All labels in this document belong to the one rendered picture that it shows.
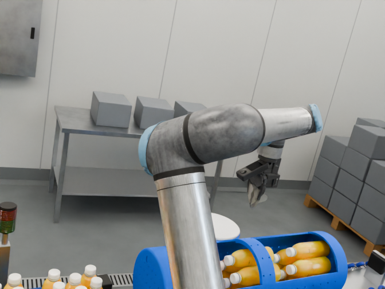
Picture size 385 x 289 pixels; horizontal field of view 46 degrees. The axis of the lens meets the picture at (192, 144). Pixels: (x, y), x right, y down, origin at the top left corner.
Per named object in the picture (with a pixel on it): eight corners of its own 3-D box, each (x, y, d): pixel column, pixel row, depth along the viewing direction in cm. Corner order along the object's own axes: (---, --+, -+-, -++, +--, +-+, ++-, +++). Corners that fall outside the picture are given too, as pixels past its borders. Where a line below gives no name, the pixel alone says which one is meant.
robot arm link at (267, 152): (269, 148, 158) (253, 139, 166) (266, 161, 159) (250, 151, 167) (288, 148, 162) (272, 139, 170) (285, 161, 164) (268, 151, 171)
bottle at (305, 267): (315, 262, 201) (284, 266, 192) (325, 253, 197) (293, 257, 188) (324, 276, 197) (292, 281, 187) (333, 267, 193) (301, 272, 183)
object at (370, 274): (381, 287, 227) (392, 260, 222) (376, 288, 225) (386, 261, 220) (366, 275, 235) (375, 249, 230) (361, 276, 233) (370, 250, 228)
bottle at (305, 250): (318, 256, 204) (287, 260, 195) (317, 240, 206) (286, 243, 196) (330, 256, 198) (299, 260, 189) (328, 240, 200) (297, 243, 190)
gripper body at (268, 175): (277, 190, 168) (285, 159, 164) (258, 190, 164) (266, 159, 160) (264, 181, 174) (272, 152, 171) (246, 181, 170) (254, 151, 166)
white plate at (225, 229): (211, 207, 249) (211, 210, 250) (176, 218, 229) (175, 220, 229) (250, 231, 232) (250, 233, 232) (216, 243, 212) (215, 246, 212)
